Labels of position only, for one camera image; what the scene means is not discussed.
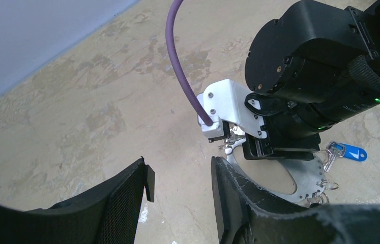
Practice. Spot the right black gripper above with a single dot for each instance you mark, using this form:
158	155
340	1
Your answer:
290	135

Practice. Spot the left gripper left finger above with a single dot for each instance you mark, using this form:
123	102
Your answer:
105	213

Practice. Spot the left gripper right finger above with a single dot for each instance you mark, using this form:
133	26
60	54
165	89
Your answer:
247	213

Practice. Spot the silver key holder strip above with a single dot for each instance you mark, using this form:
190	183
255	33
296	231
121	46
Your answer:
300	182

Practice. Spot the blue tagged key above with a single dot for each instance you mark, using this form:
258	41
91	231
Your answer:
337	150

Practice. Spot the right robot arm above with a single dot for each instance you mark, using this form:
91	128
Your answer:
313	67

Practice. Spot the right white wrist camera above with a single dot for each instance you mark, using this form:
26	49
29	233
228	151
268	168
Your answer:
224	101

